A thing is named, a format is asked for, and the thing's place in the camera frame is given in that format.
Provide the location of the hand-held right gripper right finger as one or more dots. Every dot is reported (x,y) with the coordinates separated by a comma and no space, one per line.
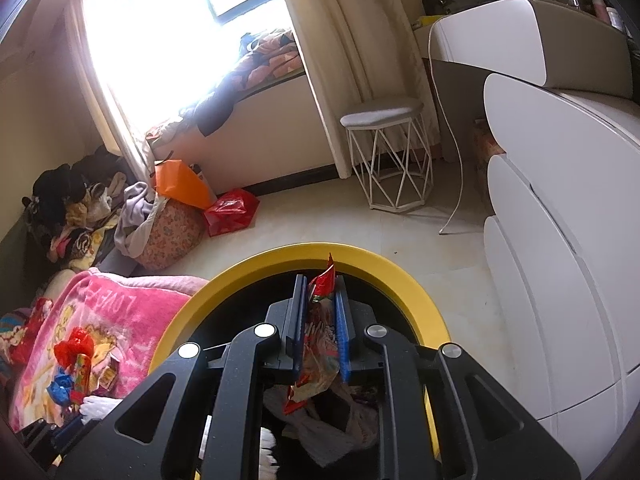
(342,330)

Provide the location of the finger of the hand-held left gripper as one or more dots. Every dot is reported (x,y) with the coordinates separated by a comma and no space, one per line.
(69,431)

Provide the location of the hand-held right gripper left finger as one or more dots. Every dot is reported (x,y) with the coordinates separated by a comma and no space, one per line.
(298,320)

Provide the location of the red snack wrapper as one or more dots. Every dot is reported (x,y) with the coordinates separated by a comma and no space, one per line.
(320,340)

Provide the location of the white tissue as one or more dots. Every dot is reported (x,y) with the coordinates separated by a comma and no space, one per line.
(100,406)

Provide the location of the yellow rimmed black bin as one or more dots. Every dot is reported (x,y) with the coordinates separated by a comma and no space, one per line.
(240,274)

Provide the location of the blue wrapper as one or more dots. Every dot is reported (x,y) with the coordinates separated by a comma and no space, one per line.
(59,389)

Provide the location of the red yellow snack packet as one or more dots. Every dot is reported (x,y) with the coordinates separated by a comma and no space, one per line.
(82,377)

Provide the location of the gold candy wrapper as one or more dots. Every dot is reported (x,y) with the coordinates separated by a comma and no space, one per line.
(108,375)

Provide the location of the shiny red wrapper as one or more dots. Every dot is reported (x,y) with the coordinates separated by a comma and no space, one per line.
(74,346)

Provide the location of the red cloth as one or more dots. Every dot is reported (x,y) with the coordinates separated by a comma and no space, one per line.
(37,330)

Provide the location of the colourful printed quilt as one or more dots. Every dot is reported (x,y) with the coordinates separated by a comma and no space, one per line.
(12,332)

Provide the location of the red plastic bag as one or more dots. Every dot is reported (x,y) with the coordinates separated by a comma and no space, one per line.
(230,212)

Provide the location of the pink printed blanket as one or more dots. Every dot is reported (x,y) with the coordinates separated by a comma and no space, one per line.
(150,320)

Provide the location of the floral laundry basket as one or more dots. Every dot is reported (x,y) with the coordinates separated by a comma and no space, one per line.
(172,237)

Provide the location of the orange paper bag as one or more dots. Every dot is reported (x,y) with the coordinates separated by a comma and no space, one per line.
(180,185)

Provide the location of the white window seat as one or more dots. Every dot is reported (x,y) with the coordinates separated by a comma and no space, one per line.
(275,135)

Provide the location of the pale lavender garment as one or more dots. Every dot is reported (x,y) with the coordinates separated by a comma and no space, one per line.
(135,215)

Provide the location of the grey bed headboard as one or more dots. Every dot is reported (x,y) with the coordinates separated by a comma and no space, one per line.
(14,242)

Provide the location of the pile of clothes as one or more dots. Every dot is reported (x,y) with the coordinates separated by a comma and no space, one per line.
(65,210)

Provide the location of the small heap of clothes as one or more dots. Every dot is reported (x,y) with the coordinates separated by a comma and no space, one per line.
(162,129)

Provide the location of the patterned box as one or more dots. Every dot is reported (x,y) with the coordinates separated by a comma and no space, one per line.
(487,145)

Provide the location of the white drawer chest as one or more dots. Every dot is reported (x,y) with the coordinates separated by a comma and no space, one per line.
(565,240)

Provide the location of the orange patterned quilt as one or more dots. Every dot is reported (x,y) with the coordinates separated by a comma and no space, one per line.
(272,60)

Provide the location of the beige curtain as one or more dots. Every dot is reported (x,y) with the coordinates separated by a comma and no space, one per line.
(115,110)
(350,60)

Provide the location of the yellow item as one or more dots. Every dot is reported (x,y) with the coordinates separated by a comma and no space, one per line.
(426,20)

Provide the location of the window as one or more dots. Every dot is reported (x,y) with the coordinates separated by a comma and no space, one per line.
(175,20)

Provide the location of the white vanity desk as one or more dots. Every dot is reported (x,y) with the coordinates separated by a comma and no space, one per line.
(550,45)

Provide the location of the pink bottle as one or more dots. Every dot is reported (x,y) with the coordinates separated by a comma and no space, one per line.
(601,7)

